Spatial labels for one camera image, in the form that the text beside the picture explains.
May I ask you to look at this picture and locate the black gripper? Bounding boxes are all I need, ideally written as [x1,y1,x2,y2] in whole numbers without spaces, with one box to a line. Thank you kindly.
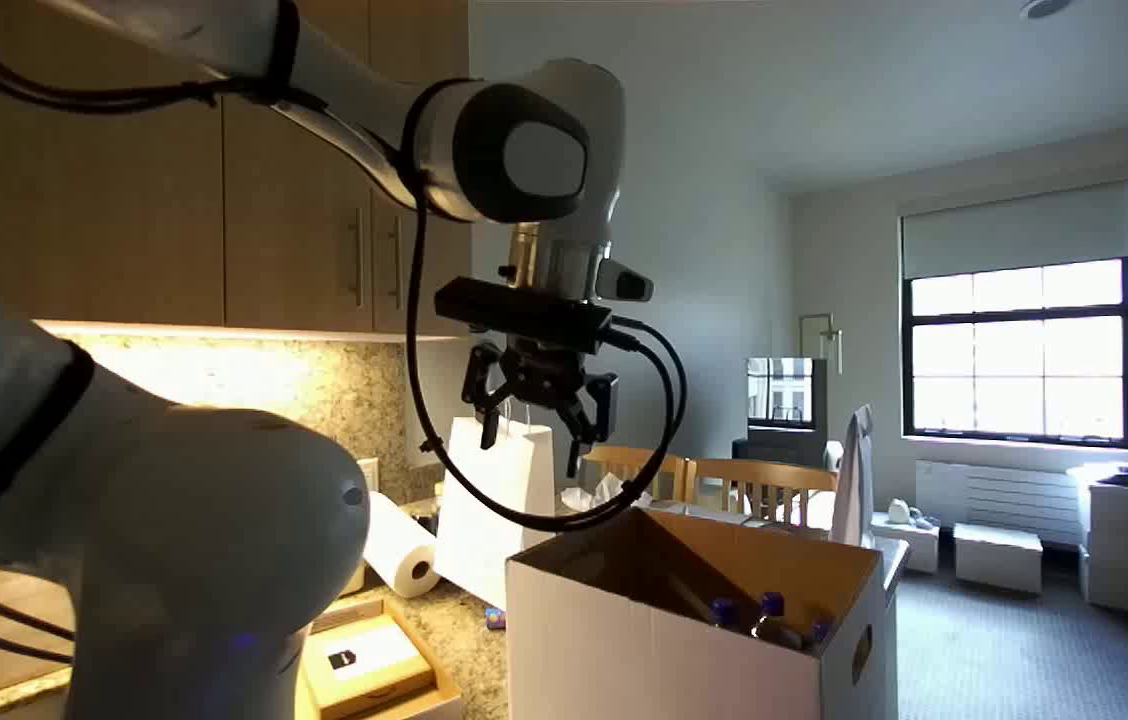
[460,331,622,480]

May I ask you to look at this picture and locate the large open cardboard box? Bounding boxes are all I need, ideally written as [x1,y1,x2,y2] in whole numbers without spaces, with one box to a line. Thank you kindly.
[503,503,913,720]

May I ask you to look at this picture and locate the large flat cardboard box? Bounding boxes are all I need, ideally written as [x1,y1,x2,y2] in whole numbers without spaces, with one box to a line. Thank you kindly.
[300,591,464,720]

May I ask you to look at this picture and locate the small white storage box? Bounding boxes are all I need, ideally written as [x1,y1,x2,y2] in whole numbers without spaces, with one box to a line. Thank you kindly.
[868,502,943,580]

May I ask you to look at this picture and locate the crumpled white plastic bag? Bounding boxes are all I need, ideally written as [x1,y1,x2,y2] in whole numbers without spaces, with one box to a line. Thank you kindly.
[561,471,658,518]

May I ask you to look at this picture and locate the white paper shopping bag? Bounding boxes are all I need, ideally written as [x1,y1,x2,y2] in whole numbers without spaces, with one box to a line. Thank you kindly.
[438,412,563,612]

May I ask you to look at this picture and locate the white paper towel roll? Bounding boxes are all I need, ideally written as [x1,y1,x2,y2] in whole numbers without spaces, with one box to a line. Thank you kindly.
[361,487,446,602]

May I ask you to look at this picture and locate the flat screen monitor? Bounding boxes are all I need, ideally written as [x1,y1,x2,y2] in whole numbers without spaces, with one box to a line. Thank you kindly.
[746,352,822,432]

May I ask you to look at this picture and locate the dark monitor stand cabinet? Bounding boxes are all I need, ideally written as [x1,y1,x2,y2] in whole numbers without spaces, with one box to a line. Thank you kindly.
[730,430,838,471]

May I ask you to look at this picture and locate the cardboard package white label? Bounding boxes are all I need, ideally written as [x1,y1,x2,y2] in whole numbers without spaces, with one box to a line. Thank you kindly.
[306,618,446,714]

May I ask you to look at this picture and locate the hanging white cloth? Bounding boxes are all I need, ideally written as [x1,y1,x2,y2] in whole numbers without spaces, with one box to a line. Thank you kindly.
[832,402,880,547]

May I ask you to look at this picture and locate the wooden upper cabinets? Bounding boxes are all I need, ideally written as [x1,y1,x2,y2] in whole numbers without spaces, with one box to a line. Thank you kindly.
[0,0,476,335]

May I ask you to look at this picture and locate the black framed window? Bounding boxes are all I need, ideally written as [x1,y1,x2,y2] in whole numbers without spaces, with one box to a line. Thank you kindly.
[901,256,1128,451]

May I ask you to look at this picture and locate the white cube ottoman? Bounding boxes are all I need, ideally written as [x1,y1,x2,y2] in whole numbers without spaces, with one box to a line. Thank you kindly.
[954,519,1047,602]

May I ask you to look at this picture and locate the white roller blind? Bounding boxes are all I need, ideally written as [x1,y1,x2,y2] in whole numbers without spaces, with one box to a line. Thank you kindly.
[898,176,1128,283]

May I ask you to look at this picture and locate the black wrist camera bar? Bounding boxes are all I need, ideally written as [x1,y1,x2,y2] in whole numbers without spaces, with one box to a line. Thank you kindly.
[431,272,622,358]

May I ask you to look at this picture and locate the metal cabinet door handle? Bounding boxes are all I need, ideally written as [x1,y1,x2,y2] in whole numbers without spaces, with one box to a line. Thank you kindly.
[380,217,403,312]
[343,212,369,312]

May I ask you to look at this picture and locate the white wall radiator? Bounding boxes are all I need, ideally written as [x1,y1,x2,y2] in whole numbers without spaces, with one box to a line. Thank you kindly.
[913,455,1092,547]

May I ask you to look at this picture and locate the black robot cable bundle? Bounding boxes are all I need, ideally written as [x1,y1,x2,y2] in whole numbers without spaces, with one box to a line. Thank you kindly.
[0,0,695,674]

